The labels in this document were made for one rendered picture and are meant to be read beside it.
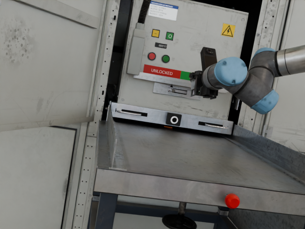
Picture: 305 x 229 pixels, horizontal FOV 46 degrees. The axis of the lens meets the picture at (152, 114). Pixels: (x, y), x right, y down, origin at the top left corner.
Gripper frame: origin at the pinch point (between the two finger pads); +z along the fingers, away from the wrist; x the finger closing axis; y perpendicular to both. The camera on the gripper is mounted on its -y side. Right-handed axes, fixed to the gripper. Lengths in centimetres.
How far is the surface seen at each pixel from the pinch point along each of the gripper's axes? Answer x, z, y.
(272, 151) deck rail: 27.0, -9.1, 21.6
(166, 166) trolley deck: -14.2, -33.3, 28.7
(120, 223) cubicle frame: -16, 32, 60
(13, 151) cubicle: -62, 26, 34
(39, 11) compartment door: -54, -12, -11
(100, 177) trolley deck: -30, -42, 32
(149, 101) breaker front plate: -11.3, 27.3, 7.2
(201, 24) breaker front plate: 5.7, 21.1, -27.4
